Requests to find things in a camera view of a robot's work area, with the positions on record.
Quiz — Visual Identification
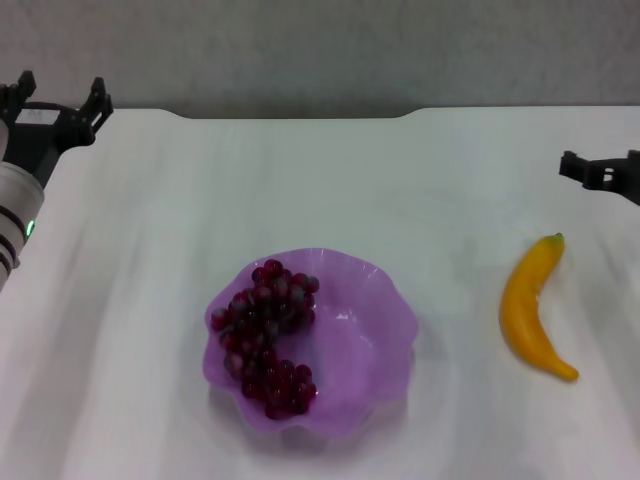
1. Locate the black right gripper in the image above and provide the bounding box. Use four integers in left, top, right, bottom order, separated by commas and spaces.
558, 148, 640, 207

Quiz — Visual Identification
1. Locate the purple plastic wavy bowl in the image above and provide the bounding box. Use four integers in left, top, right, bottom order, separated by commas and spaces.
203, 247, 421, 444

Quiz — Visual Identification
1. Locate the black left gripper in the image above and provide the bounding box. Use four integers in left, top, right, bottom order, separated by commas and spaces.
0, 69, 115, 192

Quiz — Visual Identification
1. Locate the dark red grape bunch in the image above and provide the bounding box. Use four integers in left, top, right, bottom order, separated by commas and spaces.
209, 258, 321, 420

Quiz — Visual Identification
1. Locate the yellow toy banana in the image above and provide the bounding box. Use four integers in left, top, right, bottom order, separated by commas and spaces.
498, 232, 580, 384

